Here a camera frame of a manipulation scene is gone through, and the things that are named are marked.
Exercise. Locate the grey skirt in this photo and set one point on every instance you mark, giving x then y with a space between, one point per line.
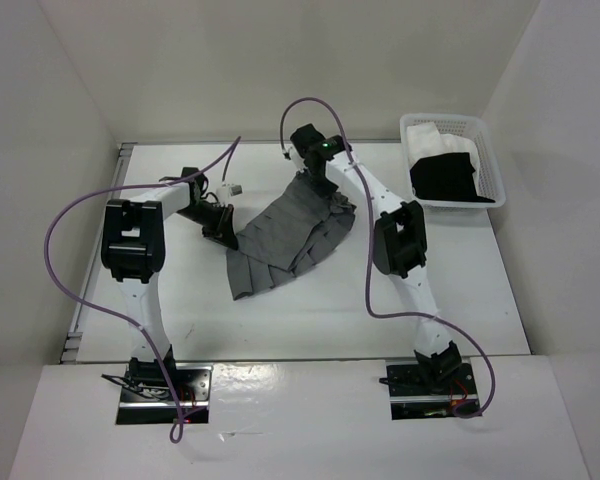
294 233

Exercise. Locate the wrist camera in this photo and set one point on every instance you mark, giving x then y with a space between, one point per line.
227 191
293 156

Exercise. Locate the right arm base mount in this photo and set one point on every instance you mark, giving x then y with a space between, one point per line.
410 397

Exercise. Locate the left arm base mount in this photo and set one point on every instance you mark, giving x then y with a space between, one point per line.
150 402

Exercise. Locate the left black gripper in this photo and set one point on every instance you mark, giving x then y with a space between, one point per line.
223 232

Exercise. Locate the white plastic basket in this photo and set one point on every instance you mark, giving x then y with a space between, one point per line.
490 184

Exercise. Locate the black folded skirt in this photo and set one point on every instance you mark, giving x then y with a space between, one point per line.
446 177

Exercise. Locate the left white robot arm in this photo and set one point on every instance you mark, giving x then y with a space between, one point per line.
133 249

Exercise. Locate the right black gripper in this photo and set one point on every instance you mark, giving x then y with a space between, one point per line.
328 190

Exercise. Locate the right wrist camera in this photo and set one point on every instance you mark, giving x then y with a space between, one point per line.
293 156

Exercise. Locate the white skirt in basket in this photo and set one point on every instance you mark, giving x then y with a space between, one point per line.
424 140

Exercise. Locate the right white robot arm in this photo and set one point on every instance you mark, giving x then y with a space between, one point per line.
399 243

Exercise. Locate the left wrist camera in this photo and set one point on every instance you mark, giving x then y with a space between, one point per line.
227 191

